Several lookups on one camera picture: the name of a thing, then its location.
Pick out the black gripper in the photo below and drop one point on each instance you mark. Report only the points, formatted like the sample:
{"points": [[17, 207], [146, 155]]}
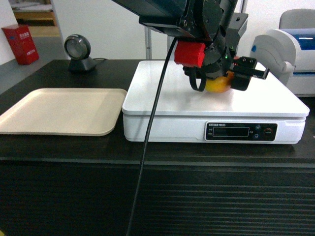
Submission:
{"points": [[218, 59]]}

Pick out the red yellow mango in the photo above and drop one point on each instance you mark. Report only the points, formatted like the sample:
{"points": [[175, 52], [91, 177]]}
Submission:
{"points": [[220, 84]]}

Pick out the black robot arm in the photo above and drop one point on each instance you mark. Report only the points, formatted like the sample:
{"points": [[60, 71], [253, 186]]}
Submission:
{"points": [[207, 34]]}

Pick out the white digital checkout scale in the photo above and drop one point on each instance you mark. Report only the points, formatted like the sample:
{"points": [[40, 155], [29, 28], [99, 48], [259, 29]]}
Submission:
{"points": [[266, 113]]}

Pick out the white blue label printer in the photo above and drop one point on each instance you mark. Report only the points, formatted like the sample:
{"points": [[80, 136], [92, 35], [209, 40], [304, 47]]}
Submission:
{"points": [[290, 56]]}

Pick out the grey chair back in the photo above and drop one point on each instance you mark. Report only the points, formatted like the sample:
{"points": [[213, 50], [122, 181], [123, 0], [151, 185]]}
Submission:
{"points": [[297, 19]]}

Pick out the grey metal pole left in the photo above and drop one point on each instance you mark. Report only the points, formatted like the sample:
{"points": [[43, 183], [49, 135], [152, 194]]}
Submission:
{"points": [[148, 43]]}

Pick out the black barcode scanner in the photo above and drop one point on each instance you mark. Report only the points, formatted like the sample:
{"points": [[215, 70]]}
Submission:
{"points": [[78, 49]]}

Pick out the beige plastic tray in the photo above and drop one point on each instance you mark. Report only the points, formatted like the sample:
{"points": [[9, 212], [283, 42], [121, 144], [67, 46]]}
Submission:
{"points": [[64, 111]]}

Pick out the wooden shelf background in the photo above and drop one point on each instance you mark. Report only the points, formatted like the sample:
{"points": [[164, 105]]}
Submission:
{"points": [[38, 15]]}

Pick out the red fire extinguisher box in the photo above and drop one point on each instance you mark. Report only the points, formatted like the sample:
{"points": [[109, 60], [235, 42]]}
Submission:
{"points": [[21, 43]]}

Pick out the red cable clamp block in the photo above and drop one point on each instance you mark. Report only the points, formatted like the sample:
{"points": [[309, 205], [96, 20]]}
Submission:
{"points": [[190, 54]]}

